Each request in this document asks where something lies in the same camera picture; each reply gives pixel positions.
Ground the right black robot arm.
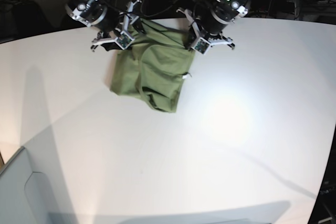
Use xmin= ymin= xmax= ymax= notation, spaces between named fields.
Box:
xmin=65 ymin=0 xmax=145 ymax=52

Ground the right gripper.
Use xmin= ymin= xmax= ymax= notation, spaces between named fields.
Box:
xmin=90 ymin=0 xmax=146 ymax=51

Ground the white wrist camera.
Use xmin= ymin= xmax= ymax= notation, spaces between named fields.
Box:
xmin=191 ymin=37 xmax=211 ymax=55
xmin=115 ymin=31 xmax=134 ymax=50

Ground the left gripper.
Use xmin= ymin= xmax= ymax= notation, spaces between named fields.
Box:
xmin=177 ymin=3 xmax=236 ymax=50

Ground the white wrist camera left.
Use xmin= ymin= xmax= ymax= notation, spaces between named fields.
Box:
xmin=191 ymin=37 xmax=211 ymax=55

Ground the green T-shirt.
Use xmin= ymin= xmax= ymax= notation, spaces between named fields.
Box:
xmin=110 ymin=20 xmax=195 ymax=113

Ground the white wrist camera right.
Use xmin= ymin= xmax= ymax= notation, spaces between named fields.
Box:
xmin=115 ymin=31 xmax=134 ymax=50

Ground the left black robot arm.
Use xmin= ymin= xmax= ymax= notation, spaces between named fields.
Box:
xmin=176 ymin=0 xmax=250 ymax=55

